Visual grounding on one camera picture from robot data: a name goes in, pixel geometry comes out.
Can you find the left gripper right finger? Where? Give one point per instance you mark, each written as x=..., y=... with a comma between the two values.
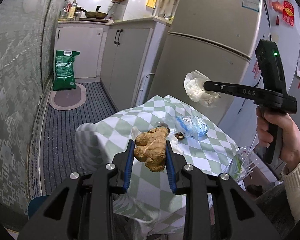
x=216, y=207

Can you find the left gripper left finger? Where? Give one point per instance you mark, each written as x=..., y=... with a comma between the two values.
x=82, y=206

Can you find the brown walnut shell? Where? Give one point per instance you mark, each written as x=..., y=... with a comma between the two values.
x=179, y=136

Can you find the white tissue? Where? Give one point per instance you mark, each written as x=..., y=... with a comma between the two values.
x=194, y=87

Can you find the blue tissue pack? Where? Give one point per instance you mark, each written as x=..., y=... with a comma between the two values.
x=191, y=126

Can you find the brown ginger root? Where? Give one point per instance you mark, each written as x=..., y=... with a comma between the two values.
x=150, y=148

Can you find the cream sweater right forearm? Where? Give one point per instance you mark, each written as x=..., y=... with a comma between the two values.
x=292, y=186

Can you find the white kitchen cabinet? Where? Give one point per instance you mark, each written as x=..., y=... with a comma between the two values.
x=122, y=56

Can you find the clear plastic bag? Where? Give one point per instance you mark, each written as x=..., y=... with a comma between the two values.
x=241, y=165

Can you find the blue striped floor carpet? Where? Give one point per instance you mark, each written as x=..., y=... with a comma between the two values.
x=57, y=146

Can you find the green white checkered tablecloth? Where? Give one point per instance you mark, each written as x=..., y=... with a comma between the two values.
x=149, y=201

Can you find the beige refrigerator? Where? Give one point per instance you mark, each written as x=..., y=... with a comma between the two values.
x=214, y=37

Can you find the oval grey floor mat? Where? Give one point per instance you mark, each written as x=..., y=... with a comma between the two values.
x=65, y=100

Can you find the green rice bag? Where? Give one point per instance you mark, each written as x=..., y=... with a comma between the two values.
x=64, y=70

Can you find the frosted glass sliding door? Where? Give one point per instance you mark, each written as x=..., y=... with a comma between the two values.
x=27, y=29

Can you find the frying pan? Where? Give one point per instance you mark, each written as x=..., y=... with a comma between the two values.
x=93, y=14

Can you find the bottles on counter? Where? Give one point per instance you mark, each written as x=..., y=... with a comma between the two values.
x=68, y=11

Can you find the red wall decoration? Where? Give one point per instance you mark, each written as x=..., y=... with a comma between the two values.
x=286, y=9

